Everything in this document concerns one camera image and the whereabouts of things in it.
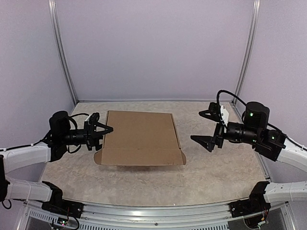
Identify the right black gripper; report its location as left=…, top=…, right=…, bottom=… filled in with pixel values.
left=191, top=108, right=260, bottom=152

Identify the right aluminium corner post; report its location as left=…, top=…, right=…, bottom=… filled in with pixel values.
left=234, top=0, right=261, bottom=97

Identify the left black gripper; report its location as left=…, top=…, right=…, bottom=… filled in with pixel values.
left=61, top=120, right=114, bottom=151

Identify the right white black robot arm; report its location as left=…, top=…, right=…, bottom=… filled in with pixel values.
left=190, top=102, right=307, bottom=213

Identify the right aluminium side rail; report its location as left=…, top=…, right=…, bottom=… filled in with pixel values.
left=230, top=102, right=271, bottom=180

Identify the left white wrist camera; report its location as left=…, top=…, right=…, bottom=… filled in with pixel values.
left=84, top=112, right=100, bottom=126

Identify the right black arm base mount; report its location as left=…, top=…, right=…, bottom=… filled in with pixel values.
left=229, top=198, right=271, bottom=218

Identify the brown cardboard box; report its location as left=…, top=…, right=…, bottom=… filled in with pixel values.
left=94, top=110, right=187, bottom=166

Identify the left aluminium corner post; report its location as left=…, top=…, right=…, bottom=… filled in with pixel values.
left=48, top=0, right=79, bottom=105

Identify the aluminium front frame rail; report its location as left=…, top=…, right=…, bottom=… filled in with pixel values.
left=14, top=201, right=297, bottom=230

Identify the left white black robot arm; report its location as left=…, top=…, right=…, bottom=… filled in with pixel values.
left=0, top=111, right=113, bottom=213

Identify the aluminium corner post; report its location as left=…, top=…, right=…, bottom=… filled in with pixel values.
left=48, top=0, right=79, bottom=105
left=234, top=0, right=261, bottom=97

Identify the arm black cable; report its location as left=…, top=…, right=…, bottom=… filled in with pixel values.
left=31, top=113, right=92, bottom=154
left=216, top=90, right=307, bottom=149

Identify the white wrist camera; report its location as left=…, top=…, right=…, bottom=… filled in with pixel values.
left=84, top=112, right=100, bottom=126
left=218, top=104, right=229, bottom=128

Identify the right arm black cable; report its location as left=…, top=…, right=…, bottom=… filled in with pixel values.
left=216, top=90, right=307, bottom=149

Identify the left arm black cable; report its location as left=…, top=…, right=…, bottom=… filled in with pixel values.
left=31, top=113, right=92, bottom=154

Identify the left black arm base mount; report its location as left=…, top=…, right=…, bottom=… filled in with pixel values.
left=41, top=199, right=84, bottom=219

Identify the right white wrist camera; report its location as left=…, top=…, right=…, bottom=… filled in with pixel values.
left=218, top=104, right=229, bottom=128

